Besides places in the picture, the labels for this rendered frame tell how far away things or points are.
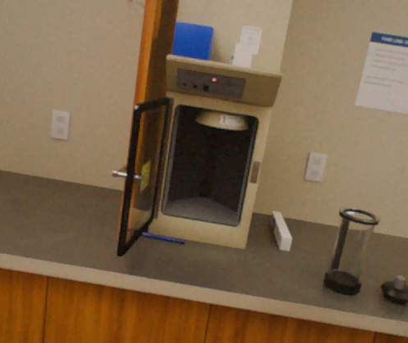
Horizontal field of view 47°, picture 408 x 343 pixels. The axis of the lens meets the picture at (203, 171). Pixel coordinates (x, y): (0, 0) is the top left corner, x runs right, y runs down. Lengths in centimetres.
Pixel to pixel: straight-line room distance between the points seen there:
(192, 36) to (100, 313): 80
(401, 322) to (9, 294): 106
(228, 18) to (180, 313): 84
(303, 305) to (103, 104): 111
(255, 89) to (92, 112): 81
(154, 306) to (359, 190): 102
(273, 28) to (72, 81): 88
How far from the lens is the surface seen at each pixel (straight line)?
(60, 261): 132
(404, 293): 145
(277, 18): 142
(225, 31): 142
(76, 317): 141
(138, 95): 135
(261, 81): 132
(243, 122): 148
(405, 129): 199
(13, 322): 148
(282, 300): 129
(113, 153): 195
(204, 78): 134
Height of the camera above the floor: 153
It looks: 14 degrees down
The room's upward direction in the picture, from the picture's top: 9 degrees clockwise
